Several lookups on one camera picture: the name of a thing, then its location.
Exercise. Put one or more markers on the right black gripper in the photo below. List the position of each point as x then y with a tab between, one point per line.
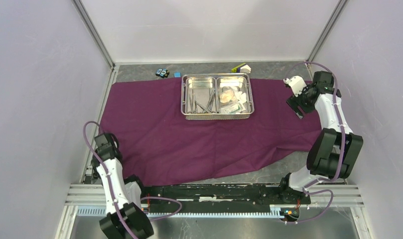
294	101

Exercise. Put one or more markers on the purple cloth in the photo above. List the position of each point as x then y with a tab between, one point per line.
161	147

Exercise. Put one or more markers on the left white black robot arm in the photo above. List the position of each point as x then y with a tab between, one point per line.
124	216

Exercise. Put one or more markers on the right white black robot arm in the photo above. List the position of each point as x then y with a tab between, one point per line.
335	151

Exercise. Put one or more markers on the steel surgical tray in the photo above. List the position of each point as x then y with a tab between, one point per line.
216	81

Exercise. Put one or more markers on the steel surgical instruments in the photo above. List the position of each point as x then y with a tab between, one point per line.
200	101

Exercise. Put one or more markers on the green white toy block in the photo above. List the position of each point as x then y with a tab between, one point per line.
242	68

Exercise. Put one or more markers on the packaged gauze and sutures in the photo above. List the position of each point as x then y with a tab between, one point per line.
232	100

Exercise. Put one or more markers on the black blue toy car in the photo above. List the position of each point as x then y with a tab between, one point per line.
162	72

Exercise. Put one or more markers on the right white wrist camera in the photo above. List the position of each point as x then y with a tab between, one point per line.
296	84

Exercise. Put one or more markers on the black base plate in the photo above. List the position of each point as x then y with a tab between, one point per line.
258	192

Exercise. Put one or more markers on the blue toothed cable rail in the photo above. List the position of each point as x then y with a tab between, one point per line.
99	211

